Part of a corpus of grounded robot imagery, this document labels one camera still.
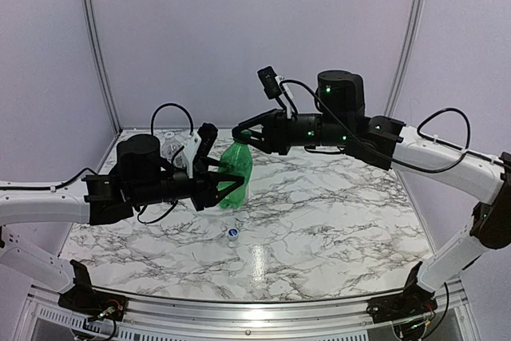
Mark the clear bottle white cap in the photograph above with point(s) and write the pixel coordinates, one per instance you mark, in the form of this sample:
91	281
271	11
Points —
170	147

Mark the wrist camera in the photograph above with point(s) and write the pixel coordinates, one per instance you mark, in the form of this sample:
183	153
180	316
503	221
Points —
275	89
197	146

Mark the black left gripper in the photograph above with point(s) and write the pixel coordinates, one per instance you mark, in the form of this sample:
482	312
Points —
204	195

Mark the green plastic bottle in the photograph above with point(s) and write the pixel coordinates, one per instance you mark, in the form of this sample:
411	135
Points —
236	160

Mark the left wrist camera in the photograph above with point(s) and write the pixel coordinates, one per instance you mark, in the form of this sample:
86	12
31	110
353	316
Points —
197	146

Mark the green bottle cap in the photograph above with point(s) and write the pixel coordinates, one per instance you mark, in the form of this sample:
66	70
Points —
243	137

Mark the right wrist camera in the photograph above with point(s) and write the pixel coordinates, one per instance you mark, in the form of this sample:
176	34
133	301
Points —
275	89

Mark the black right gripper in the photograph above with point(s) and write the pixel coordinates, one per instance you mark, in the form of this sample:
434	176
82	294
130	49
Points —
275	135

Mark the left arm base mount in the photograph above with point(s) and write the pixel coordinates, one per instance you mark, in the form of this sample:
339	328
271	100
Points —
85	299

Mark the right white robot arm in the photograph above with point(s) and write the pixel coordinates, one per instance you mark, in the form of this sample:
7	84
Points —
385	143

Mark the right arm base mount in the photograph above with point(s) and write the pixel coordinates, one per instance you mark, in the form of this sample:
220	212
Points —
411	301

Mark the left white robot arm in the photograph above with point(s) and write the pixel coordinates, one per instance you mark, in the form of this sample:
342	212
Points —
93	199

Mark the aluminium front rail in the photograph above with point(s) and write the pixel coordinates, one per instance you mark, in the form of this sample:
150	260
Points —
159	318

